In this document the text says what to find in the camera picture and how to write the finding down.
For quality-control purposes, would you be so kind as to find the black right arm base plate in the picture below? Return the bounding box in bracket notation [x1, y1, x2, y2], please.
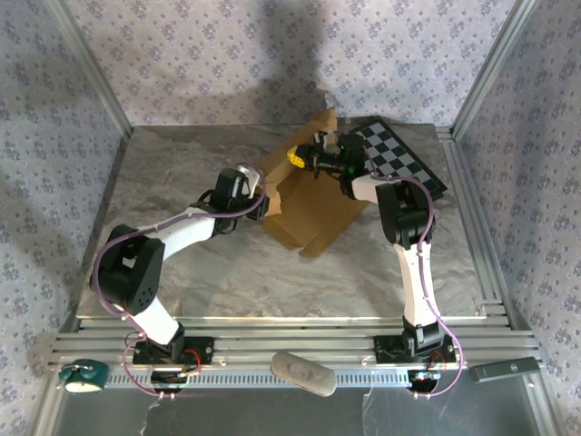
[372, 334, 458, 364]

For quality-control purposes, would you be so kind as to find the black left controller board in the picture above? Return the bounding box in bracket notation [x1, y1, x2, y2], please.
[149, 368, 203, 394]

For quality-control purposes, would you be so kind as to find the aluminium mounting rail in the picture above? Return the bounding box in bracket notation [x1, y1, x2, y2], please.
[49, 316, 542, 368]

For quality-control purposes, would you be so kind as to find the aluminium side rail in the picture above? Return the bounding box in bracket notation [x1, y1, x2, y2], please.
[435, 126, 512, 319]

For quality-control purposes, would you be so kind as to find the black and white chessboard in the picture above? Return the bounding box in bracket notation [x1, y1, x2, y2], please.
[344, 115, 448, 201]

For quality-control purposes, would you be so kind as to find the teal alarm clock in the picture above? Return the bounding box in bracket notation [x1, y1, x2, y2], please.
[57, 358, 110, 395]

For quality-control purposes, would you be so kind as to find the aluminium frame post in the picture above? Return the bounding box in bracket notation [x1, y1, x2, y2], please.
[451, 0, 539, 140]
[44, 0, 134, 137]

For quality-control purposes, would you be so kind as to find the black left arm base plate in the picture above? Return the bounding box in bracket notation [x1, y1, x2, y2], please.
[131, 335, 215, 366]

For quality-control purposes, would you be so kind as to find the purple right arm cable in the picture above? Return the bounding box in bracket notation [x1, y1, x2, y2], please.
[362, 172, 467, 401]

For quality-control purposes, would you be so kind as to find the brown cardboard box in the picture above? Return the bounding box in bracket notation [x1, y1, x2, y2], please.
[251, 106, 371, 260]

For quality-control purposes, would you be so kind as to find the dark rectangular bar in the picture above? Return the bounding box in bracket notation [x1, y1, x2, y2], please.
[468, 356, 543, 385]

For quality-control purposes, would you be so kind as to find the slotted grey cable duct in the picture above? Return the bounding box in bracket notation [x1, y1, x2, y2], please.
[106, 368, 412, 389]

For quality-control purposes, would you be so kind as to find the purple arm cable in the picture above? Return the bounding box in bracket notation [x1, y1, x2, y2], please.
[89, 163, 269, 401]
[362, 172, 467, 401]

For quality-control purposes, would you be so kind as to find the black right controller board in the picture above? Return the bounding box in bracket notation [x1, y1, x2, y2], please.
[407, 368, 444, 392]

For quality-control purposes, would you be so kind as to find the black controller board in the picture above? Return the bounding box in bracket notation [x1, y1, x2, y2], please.
[407, 368, 444, 392]
[149, 368, 203, 394]

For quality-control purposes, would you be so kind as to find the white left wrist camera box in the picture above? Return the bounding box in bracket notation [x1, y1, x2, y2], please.
[234, 164, 267, 200]

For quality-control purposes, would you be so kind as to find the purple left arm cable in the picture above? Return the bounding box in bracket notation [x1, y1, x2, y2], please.
[89, 163, 269, 401]

